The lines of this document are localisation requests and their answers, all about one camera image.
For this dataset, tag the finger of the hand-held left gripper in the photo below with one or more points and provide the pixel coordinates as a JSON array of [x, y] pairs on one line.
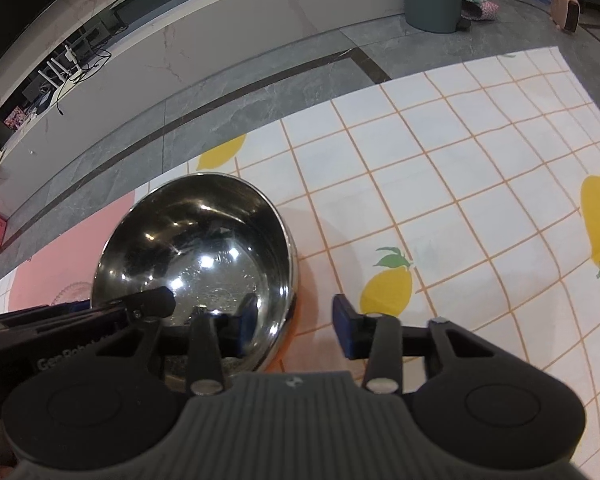
[[150, 302]]

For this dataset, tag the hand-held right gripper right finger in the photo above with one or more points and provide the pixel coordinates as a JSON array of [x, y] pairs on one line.
[[342, 325]]

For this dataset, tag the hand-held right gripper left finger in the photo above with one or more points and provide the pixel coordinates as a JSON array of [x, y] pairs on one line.
[[246, 320]]

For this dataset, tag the stainless steel bowl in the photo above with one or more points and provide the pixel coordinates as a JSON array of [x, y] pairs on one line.
[[195, 240]]

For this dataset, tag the pink printed mat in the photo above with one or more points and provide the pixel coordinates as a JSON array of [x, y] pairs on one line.
[[65, 255]]

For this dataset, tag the lemon print checked tablecloth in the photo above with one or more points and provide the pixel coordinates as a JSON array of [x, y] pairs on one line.
[[455, 185]]

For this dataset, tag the white router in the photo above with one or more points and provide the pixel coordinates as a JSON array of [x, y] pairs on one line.
[[60, 67]]

